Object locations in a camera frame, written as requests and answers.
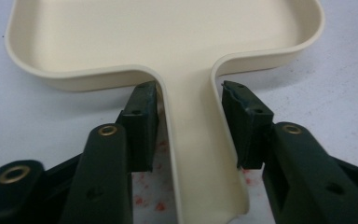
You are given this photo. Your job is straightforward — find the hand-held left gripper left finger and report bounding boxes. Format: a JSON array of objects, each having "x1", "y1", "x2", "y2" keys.
[{"x1": 59, "y1": 80, "x2": 160, "y2": 224}]

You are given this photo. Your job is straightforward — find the cream plastic dustpan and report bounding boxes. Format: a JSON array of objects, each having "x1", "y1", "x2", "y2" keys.
[{"x1": 4, "y1": 0, "x2": 325, "y2": 224}]

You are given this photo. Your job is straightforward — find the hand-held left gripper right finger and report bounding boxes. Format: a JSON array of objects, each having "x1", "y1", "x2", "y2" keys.
[{"x1": 222, "y1": 80, "x2": 358, "y2": 224}]

